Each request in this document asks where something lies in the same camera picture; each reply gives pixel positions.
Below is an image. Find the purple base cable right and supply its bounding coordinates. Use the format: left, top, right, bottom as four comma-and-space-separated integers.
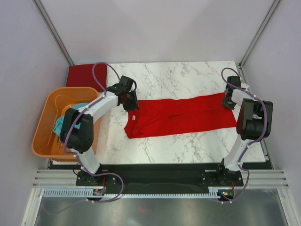
217, 168, 250, 205

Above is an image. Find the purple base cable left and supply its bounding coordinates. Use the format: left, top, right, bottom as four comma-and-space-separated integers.
44, 171, 125, 215

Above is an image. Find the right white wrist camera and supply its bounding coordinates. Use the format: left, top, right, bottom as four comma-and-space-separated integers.
240, 77, 249, 90

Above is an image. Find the right aluminium frame post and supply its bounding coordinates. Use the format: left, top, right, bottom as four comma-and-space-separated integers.
238, 0, 282, 70

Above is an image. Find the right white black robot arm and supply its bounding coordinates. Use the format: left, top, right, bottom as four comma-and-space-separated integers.
215, 76, 273, 186

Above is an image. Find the teal t shirt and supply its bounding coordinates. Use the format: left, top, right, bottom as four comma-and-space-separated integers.
53, 103, 88, 136

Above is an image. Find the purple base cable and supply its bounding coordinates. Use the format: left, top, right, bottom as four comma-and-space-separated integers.
217, 168, 250, 205
44, 171, 125, 215

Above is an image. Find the orange plastic basket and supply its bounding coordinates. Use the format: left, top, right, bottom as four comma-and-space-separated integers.
32, 87, 99, 162

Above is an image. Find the bright red t shirt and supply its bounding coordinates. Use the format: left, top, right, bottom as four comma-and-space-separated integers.
124, 93, 237, 139

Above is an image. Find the folded dark red t shirt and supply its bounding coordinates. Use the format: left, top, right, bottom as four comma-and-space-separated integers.
65, 64, 107, 92

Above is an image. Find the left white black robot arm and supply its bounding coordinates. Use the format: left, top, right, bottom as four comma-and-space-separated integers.
60, 76, 139, 185

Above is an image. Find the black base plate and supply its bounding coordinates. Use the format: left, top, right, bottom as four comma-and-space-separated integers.
76, 163, 244, 194

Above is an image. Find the left aluminium frame post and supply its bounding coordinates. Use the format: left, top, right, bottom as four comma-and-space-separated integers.
32, 0, 75, 66

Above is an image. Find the white slotted cable duct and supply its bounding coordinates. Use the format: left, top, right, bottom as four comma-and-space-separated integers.
43, 188, 221, 199

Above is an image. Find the aluminium frame post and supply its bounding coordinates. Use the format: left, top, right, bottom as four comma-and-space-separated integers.
32, 0, 75, 66
238, 0, 282, 70

